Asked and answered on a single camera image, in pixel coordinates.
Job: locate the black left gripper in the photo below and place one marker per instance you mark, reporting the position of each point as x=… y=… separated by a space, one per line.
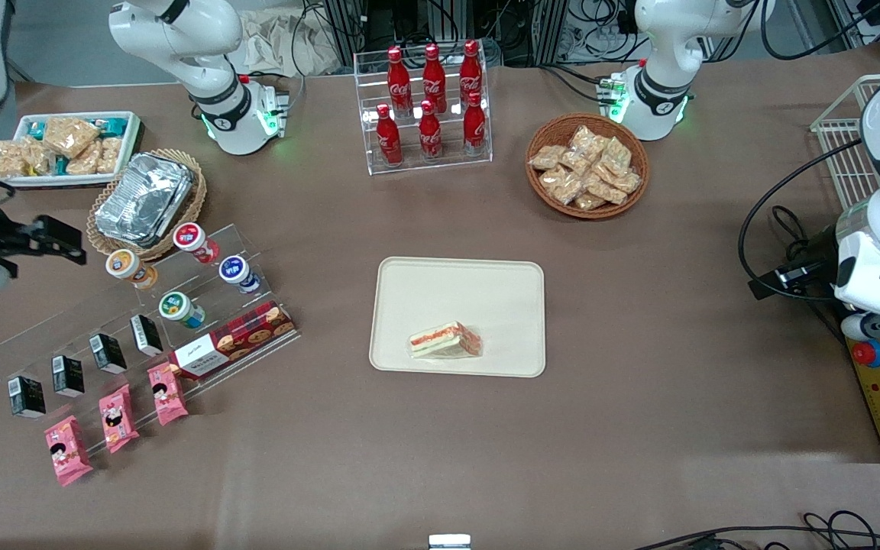
x=818 y=250

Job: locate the triangle sandwich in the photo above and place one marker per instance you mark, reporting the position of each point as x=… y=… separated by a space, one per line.
x=446 y=341

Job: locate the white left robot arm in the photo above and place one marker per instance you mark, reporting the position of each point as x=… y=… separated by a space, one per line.
x=669 y=46

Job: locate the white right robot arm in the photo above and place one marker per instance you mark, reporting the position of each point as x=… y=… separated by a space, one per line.
x=180 y=38

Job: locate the beige rectangular tray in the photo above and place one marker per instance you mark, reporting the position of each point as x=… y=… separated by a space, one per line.
x=457 y=298

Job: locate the clear rice cracker packet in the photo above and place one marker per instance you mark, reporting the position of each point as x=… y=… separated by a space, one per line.
x=69 y=136
x=109 y=154
x=576 y=162
x=606 y=191
x=589 y=202
x=587 y=140
x=625 y=182
x=8 y=159
x=560 y=183
x=616 y=155
x=85 y=160
x=37 y=156
x=547 y=157

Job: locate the orange lid yogurt cup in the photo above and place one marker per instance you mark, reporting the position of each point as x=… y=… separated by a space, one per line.
x=123 y=263

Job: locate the stacked aluminium foil containers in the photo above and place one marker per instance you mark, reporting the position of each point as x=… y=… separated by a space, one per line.
x=142 y=198

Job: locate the teal snack packet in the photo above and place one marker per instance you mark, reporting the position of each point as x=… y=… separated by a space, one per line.
x=113 y=124
x=37 y=128

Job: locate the white rectangular plastic bin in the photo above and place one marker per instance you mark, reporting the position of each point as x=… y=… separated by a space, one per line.
x=131 y=145

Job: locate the small black drink carton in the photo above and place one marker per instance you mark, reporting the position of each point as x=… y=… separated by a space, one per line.
x=146 y=334
x=67 y=374
x=26 y=396
x=108 y=353

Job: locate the red lid yogurt cup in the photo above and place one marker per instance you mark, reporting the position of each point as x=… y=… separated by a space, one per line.
x=189 y=237

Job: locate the green lid yogurt cup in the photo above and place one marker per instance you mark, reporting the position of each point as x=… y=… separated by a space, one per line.
x=174 y=305

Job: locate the oval brown wicker basket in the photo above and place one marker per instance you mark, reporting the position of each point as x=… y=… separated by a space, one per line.
x=197 y=200

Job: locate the clear acrylic tiered stand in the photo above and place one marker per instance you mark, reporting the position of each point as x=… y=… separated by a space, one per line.
x=203 y=290

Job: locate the brown table cover sheet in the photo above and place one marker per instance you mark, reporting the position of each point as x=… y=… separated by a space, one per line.
x=638 y=382

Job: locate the blue lid yogurt cup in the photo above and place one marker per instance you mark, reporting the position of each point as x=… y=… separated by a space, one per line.
x=234 y=269

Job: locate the pink snack packet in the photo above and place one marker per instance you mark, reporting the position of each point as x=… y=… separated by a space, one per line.
x=118 y=418
x=167 y=393
x=67 y=451

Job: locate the red tartan cookie box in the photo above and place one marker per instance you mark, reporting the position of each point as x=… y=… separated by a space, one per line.
x=241 y=336

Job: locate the round brown wicker basket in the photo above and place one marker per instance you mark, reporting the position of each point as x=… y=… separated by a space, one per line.
x=558 y=128

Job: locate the crumpled beige cloth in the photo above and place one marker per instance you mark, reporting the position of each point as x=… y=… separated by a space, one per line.
x=279 y=38

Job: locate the red cola bottle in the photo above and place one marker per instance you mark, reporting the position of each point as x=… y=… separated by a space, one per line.
x=474 y=128
x=430 y=134
x=470 y=75
x=434 y=80
x=389 y=139
x=399 y=84

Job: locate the clear acrylic bottle rack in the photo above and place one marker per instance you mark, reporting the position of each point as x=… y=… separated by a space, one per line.
x=367 y=84

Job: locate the small silver device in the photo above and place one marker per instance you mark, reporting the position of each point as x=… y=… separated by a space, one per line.
x=449 y=541

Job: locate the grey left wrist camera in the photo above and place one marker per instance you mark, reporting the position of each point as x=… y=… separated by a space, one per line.
x=852 y=327

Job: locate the aluminium frame rack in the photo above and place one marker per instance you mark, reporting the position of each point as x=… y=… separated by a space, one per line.
x=532 y=30

